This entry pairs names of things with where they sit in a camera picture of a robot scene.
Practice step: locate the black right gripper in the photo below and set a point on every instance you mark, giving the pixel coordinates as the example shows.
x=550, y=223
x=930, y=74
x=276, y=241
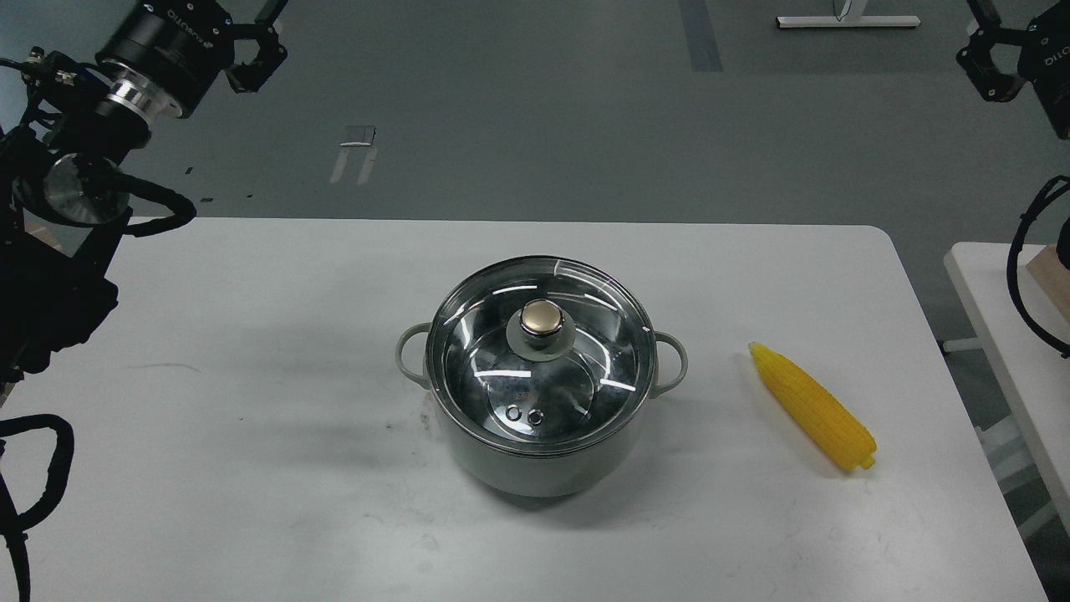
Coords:
x=1043, y=60

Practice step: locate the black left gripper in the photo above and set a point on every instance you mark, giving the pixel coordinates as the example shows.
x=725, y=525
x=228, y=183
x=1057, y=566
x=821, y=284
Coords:
x=182, y=46

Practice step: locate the glass pot lid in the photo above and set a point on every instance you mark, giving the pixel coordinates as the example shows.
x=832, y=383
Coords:
x=542, y=355

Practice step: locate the yellow corn cob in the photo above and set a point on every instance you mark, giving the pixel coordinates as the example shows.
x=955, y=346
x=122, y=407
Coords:
x=837, y=433

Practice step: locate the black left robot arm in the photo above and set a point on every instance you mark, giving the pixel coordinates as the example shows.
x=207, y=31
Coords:
x=67, y=204

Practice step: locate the white stainless steel pot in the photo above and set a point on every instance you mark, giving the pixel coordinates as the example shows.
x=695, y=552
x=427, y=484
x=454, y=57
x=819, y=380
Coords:
x=523, y=475

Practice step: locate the white desk foot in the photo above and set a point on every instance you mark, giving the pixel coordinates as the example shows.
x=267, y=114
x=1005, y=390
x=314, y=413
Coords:
x=852, y=15

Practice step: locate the wooden block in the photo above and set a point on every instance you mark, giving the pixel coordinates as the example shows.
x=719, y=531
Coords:
x=1052, y=278

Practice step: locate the white side table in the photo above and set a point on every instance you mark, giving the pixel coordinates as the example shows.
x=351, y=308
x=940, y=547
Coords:
x=1032, y=442

